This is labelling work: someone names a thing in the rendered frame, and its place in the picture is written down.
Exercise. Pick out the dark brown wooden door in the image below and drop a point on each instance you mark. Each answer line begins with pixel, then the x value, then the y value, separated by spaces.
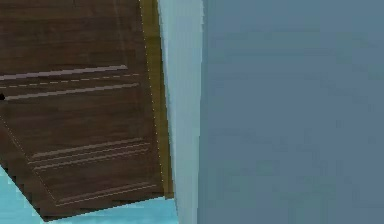
pixel 80 116

